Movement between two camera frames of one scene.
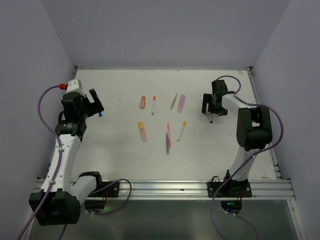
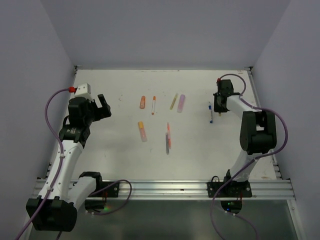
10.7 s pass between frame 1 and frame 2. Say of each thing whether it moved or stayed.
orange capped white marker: stayed
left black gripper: moved
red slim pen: stayed
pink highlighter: stayed
